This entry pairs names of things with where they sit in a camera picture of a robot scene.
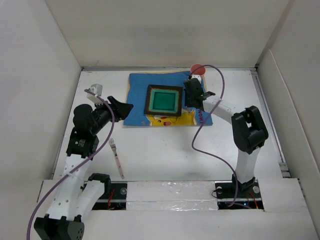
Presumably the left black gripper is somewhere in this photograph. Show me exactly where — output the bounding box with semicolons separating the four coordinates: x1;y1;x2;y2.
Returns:
89;96;132;135

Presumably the blue Pikachu placemat cloth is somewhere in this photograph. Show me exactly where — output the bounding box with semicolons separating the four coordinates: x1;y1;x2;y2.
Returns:
124;71;209;127

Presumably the orange plastic cup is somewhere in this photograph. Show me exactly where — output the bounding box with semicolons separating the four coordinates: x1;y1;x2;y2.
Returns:
190;64;206;80

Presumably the square green ceramic plate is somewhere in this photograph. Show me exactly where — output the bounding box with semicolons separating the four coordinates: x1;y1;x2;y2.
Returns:
144;84;183;117

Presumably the fork with pink handle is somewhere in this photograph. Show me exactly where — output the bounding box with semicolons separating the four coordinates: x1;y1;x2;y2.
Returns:
108;138;125;179

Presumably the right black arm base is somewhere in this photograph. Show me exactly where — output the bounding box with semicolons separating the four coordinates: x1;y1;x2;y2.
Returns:
211;180;264;210

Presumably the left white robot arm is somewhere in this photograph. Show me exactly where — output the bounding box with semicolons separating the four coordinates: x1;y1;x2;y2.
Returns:
28;95;134;240

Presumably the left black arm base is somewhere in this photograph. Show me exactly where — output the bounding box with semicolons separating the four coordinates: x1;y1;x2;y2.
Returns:
92;181;128;211

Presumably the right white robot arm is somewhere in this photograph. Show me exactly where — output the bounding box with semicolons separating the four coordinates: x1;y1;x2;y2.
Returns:
184;76;269;197

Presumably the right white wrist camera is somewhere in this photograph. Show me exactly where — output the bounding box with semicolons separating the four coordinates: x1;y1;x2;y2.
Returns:
191;74;202;82

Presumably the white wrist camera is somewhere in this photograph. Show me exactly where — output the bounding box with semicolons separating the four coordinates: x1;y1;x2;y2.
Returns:
191;74;202;82
85;83;103;104

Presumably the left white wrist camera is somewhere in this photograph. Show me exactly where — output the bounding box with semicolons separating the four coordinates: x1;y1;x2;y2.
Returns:
85;83;103;104

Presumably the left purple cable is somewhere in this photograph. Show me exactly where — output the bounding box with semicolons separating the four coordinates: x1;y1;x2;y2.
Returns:
26;88;116;240

